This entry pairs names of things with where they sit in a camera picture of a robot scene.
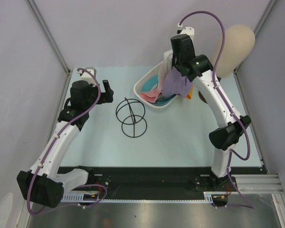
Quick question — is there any purple bucket hat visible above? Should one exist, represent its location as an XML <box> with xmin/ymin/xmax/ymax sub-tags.
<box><xmin>162</xmin><ymin>67</ymin><xmax>193</xmax><ymax>98</ymax></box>

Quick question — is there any pink bucket hat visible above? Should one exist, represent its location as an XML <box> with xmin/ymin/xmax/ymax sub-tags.
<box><xmin>140</xmin><ymin>89</ymin><xmax>162</xmax><ymax>103</ymax></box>

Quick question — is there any grey beige bucket hat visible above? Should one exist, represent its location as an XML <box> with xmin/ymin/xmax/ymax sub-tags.
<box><xmin>158</xmin><ymin>49</ymin><xmax>173</xmax><ymax>91</ymax></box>

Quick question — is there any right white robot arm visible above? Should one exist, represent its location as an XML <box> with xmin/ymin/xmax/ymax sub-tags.
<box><xmin>171</xmin><ymin>34</ymin><xmax>251</xmax><ymax>190</ymax></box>

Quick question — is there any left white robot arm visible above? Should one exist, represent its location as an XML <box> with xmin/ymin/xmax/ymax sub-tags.
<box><xmin>17</xmin><ymin>80</ymin><xmax>114</xmax><ymax>208</ymax></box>

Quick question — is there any white plastic basket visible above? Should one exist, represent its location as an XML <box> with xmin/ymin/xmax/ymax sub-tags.
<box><xmin>133</xmin><ymin>62</ymin><xmax>178</xmax><ymax>112</ymax></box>

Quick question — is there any teal hat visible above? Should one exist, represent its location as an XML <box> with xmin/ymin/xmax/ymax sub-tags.
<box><xmin>141</xmin><ymin>75</ymin><xmax>176</xmax><ymax>106</ymax></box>

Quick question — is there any orange hat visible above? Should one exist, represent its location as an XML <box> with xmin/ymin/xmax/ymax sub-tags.
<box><xmin>186</xmin><ymin>86</ymin><xmax>194</xmax><ymax>100</ymax></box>

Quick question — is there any beige mannequin head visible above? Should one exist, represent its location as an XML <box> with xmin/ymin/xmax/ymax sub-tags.
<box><xmin>216</xmin><ymin>24</ymin><xmax>255</xmax><ymax>78</ymax></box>

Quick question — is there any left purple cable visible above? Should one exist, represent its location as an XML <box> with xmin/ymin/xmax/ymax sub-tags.
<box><xmin>26</xmin><ymin>68</ymin><xmax>103</xmax><ymax>216</ymax></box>

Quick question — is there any purple cable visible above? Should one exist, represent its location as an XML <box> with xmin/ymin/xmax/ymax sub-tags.
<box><xmin>26</xmin><ymin>68</ymin><xmax>103</xmax><ymax>216</ymax></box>
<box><xmin>178</xmin><ymin>10</ymin><xmax>251</xmax><ymax>161</ymax></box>

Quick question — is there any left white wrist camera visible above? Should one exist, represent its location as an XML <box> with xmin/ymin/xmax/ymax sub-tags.
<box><xmin>77</xmin><ymin>67</ymin><xmax>96</xmax><ymax>85</ymax></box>

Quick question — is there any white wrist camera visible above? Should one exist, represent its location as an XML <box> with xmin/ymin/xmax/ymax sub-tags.
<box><xmin>77</xmin><ymin>67</ymin><xmax>96</xmax><ymax>85</ymax></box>
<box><xmin>177</xmin><ymin>23</ymin><xmax>195</xmax><ymax>40</ymax></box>

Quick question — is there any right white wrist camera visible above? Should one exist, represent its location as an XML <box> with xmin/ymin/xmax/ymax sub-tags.
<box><xmin>177</xmin><ymin>23</ymin><xmax>195</xmax><ymax>40</ymax></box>

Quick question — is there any black wire hat stand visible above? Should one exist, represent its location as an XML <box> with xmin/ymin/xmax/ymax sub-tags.
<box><xmin>115</xmin><ymin>97</ymin><xmax>148</xmax><ymax>138</ymax></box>

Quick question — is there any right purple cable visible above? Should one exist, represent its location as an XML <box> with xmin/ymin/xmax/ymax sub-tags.
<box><xmin>178</xmin><ymin>10</ymin><xmax>251</xmax><ymax>161</ymax></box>

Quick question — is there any white cable duct left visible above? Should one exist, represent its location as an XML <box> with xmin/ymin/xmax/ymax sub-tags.
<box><xmin>61</xmin><ymin>192</ymin><xmax>99</xmax><ymax>203</ymax></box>

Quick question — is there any white cable duct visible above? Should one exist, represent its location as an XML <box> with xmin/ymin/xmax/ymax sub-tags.
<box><xmin>203</xmin><ymin>191</ymin><xmax>228</xmax><ymax>203</ymax></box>
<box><xmin>61</xmin><ymin>192</ymin><xmax>99</xmax><ymax>203</ymax></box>

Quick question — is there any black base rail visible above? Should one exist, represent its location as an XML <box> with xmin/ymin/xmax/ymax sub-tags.
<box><xmin>59</xmin><ymin>166</ymin><xmax>231</xmax><ymax>202</ymax></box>

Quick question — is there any white cable duct right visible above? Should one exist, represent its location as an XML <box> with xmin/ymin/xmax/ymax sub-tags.
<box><xmin>203</xmin><ymin>191</ymin><xmax>228</xmax><ymax>203</ymax></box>

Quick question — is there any aluminium frame rail right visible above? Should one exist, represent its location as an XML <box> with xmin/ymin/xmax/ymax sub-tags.
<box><xmin>233</xmin><ymin>174</ymin><xmax>284</xmax><ymax>194</ymax></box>

